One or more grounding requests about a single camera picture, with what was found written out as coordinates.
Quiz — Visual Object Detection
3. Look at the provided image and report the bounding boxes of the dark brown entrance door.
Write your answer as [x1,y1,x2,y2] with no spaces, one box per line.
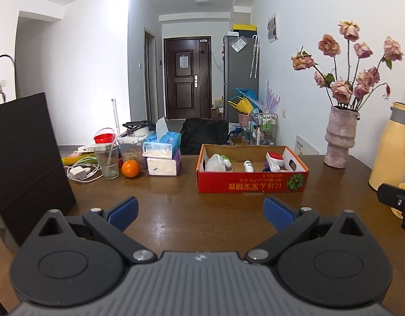
[164,36,212,120]

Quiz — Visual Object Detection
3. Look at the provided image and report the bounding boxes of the pink textured vase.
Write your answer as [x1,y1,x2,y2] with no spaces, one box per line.
[324,106,360,169]

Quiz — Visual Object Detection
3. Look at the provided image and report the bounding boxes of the orange cardboard box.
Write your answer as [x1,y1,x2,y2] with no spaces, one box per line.
[196,144,310,194]

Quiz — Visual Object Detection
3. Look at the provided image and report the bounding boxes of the grey refrigerator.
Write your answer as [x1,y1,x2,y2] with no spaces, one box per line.
[223,34,259,122]

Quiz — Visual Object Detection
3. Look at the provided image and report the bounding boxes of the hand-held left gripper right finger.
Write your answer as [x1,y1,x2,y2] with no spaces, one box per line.
[244,196,366,264]

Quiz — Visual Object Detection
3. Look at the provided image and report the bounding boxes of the clear glass cup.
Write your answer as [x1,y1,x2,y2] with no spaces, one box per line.
[94,135,120,180]

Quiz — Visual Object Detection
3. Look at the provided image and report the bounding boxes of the black paper bag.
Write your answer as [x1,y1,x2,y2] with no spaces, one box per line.
[0,55,77,246]

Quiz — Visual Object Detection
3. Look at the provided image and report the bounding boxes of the black folding chair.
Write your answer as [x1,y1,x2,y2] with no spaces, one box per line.
[180,118,229,155]

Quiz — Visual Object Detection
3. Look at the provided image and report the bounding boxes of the white plastic jug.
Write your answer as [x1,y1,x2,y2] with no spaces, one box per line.
[205,154,234,172]

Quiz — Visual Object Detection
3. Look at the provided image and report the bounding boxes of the dried pink rose bouquet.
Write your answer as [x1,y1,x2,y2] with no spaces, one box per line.
[291,21,404,111]

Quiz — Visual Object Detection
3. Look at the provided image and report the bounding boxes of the yellow banana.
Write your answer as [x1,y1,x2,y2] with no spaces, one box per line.
[62,153,98,166]

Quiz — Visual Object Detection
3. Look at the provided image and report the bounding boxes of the yellow and black box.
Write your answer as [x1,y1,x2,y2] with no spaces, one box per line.
[232,24,257,35]

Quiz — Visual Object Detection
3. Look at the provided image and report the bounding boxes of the purple tissue pack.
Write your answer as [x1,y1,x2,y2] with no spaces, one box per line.
[146,148,182,176]

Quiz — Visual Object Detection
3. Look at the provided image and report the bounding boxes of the white folded umbrella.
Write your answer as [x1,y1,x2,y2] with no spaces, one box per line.
[250,35,260,79]

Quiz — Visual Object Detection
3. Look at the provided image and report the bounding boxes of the orange fruit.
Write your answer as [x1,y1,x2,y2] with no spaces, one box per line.
[121,160,140,178]

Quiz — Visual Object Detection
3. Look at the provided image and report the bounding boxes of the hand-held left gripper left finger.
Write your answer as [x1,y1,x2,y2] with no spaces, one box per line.
[38,196,158,264]

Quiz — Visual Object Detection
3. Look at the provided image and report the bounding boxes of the blue plastic dustpan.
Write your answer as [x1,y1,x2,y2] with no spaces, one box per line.
[234,87,257,101]

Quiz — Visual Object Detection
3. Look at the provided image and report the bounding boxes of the yellow thermos jug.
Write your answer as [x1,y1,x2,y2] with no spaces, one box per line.
[369,102,405,191]

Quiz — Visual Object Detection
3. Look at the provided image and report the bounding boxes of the blue tissue pack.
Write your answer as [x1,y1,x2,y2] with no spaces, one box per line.
[142,117,182,159]

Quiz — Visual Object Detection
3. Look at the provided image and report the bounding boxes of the purple toy wings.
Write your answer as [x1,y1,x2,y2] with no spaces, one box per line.
[266,81,281,114]

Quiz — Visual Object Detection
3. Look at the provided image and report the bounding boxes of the white flat board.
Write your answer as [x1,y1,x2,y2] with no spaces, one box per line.
[295,135,320,156]

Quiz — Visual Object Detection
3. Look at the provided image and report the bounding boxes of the red plastic bucket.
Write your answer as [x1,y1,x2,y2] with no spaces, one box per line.
[94,128,117,145]

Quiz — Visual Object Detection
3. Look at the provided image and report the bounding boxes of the black folding stand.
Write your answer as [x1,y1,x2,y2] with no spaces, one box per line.
[122,120,157,137]

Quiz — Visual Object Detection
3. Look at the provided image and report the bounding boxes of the white charger with cable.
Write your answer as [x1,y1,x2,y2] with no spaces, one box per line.
[67,161,103,182]

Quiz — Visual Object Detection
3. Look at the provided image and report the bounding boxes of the metal wire storage cart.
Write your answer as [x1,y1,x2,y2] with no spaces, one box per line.
[250,112,278,146]

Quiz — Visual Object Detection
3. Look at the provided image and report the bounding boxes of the clear food storage container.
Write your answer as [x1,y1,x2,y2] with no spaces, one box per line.
[118,134,148,170]

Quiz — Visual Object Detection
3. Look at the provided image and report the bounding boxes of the white wall electrical panel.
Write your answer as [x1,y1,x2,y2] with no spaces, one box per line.
[266,13,278,43]

